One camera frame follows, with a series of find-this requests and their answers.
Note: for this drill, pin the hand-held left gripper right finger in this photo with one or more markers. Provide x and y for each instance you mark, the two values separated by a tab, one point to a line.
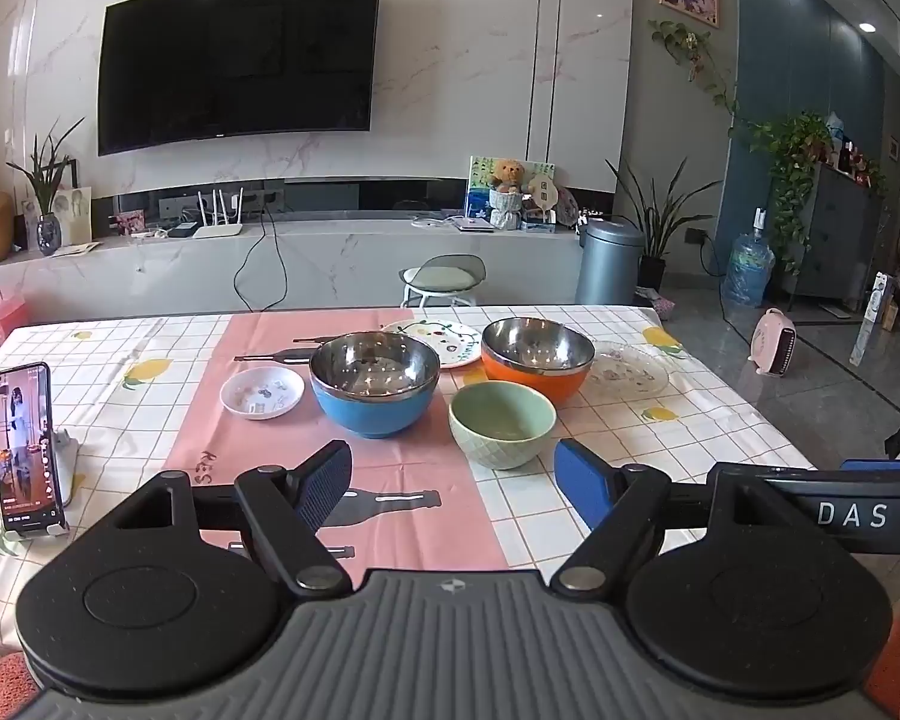
581	480

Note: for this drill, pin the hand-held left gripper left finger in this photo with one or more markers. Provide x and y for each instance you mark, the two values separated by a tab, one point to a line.
322	480

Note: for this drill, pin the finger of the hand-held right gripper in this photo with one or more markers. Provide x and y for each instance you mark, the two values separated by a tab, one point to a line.
877	463

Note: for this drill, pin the green ceramic bowl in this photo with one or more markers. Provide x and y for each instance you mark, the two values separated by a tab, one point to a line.
502	435

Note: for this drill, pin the blue steel-lined bowl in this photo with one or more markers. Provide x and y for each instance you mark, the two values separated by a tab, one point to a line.
375	405

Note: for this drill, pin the small white printed plate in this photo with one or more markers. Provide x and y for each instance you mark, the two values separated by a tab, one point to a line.
262	394

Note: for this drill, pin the orange steel-lined bowl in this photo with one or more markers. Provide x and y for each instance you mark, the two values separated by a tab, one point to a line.
529	382

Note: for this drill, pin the clear printed glass plate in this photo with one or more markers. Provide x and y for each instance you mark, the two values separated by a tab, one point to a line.
630	371

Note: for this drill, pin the white fruit-painted plate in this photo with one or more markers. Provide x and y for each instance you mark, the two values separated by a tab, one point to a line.
457	341

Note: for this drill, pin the pink printed table mat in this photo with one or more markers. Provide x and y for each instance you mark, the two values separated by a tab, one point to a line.
262	457

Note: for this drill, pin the checked lemon-print tablecloth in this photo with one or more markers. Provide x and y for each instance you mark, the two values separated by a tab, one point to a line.
682	420

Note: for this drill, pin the tall white carton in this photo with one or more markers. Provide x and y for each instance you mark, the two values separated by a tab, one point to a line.
868	322

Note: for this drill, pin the pink patterned basket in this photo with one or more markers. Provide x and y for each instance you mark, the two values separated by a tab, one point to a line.
658	305

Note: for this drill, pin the white marble television console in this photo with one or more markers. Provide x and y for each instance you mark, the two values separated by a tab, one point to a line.
330	262

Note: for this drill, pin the blue-grey trash can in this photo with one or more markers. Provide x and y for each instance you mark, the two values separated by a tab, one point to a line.
607	262

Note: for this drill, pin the grey drawer cabinet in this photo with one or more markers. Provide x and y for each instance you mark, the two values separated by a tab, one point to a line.
832	240

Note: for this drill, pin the blue water jug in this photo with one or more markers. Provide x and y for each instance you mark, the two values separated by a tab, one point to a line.
748	270

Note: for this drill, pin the grey round stool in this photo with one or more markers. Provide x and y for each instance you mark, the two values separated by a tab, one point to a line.
442	277

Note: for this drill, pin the tall-leaved potted plant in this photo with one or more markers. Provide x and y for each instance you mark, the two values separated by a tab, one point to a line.
656	240

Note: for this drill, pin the grey phone stand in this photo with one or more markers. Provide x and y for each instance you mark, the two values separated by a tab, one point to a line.
71	454

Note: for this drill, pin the white router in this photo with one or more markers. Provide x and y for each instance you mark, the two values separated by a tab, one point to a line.
217	229

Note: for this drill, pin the silver laptop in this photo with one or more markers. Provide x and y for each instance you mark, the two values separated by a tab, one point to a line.
472	225

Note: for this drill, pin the round paper hand fan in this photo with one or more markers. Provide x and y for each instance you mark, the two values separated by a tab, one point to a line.
544	191

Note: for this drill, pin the teddy bear bouquet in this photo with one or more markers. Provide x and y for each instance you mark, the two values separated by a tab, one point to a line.
506	195

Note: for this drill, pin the smartphone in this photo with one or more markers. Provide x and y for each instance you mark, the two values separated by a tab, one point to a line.
26	450

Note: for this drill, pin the green and blue painting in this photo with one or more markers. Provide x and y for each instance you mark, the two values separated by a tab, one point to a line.
478	187

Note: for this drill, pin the trailing green vine plant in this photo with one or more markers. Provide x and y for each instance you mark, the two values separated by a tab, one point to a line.
795	157

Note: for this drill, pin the small pink picture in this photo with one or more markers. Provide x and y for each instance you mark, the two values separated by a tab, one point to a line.
131	222

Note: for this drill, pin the sketch portrait card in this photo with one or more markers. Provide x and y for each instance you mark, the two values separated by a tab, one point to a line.
79	214

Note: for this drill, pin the glass vase with plant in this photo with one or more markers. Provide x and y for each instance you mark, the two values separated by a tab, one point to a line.
49	232

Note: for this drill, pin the black wall television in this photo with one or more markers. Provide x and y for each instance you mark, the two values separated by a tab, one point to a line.
232	64

